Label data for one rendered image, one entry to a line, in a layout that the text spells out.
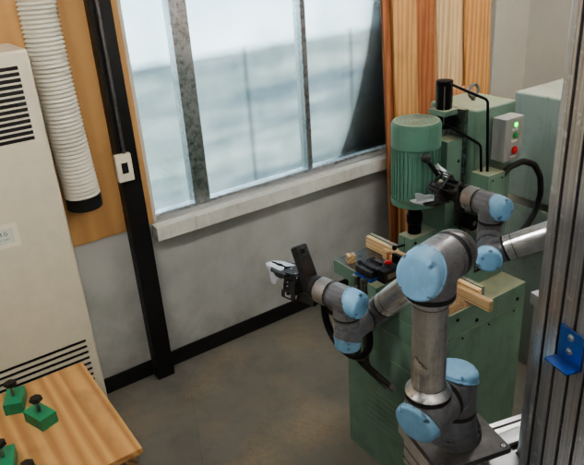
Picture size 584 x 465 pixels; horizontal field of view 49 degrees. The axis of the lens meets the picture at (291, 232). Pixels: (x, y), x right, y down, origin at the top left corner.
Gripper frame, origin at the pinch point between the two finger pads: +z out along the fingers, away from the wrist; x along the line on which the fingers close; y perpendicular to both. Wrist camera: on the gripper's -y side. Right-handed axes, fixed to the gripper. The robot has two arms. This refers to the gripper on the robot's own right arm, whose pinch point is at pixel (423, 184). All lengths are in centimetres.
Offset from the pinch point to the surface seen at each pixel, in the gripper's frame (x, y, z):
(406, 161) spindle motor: -4.2, 3.5, 9.2
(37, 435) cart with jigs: 151, 22, 61
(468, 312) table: 24.4, -37.3, -18.4
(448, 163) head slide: -15.0, -10.5, 5.3
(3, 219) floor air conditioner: 98, 63, 110
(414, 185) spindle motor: 0.0, -4.2, 6.6
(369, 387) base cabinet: 66, -67, 19
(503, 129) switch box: -35.2, -13.4, -3.6
